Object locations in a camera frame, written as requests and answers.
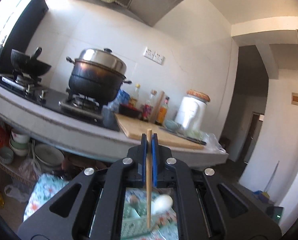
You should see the floral quilted table cover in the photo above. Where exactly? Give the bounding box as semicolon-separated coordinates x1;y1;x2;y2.
23;173;179;239

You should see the broom and dustpan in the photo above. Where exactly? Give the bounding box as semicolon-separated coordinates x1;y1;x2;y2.
252;161;280;204

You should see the wall power socket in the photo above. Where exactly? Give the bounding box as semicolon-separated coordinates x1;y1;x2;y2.
142;47;165;65

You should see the stack of bowls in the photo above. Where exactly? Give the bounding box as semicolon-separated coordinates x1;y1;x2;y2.
9;128;30;157

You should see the black wok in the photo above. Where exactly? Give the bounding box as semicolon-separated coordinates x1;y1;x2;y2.
11;47;51;77

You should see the white plate under counter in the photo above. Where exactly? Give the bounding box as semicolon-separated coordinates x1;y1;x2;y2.
34;144;65;167

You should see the wooden chopstick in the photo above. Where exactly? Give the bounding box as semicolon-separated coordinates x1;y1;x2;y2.
146;129;152;229

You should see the wooden cutting board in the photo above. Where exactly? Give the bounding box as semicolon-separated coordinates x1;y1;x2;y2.
115;114;204;150

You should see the black steamer pot with lid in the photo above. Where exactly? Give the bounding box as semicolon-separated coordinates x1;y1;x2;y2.
66;48;132;105

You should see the orange sauce bottle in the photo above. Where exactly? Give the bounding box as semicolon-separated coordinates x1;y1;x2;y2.
155;96;169;126

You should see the oil bottle yellow cap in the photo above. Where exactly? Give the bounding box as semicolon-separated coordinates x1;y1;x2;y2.
128;83;141;108

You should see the white plastic spoon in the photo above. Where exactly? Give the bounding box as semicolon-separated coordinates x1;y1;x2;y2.
151;194;173;215

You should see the metal spoon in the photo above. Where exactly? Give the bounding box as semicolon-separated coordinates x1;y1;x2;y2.
129;194;139;208

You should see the green plastic utensil caddy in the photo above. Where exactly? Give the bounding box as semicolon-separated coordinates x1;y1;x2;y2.
121;188;159;239

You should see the gas stove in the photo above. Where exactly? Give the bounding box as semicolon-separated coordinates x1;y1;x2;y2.
0;76;120;131

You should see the sauce bottle red label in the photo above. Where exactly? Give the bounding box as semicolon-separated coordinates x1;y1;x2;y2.
142;90;157;121

